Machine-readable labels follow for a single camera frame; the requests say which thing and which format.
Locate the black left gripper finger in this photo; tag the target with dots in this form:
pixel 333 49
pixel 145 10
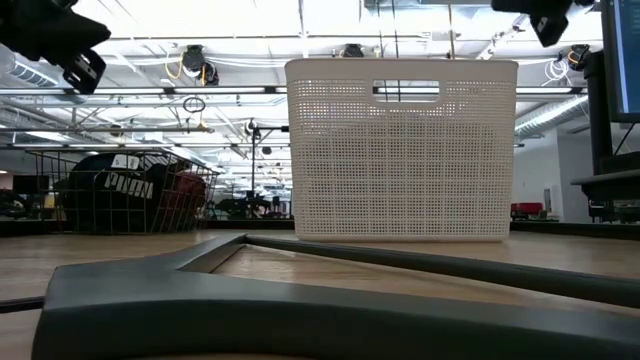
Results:
pixel 75 50
pixel 75 27

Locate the white perforated plastic basket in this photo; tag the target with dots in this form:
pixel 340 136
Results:
pixel 400 165

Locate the black background pole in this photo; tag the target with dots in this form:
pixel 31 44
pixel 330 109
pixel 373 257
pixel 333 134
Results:
pixel 253 160

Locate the maroon cloth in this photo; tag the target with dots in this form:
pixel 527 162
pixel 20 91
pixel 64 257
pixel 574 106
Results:
pixel 190 200

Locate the black garment with white print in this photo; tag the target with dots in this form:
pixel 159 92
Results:
pixel 100 210

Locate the red cabinet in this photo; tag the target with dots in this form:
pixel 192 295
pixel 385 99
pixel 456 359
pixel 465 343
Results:
pixel 525 209

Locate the black aluminium table frame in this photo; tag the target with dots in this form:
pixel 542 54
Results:
pixel 250 224

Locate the black computer monitor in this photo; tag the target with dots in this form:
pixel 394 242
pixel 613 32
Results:
pixel 625 60

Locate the white garment tag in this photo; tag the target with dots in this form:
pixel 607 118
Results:
pixel 125 161

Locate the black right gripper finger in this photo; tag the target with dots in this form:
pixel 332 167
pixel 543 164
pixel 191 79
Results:
pixel 510 5

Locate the grey clothes hanger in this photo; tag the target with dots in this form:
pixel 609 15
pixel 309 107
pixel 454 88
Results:
pixel 250 310

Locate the dark grey side desk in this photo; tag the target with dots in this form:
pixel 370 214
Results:
pixel 607 187

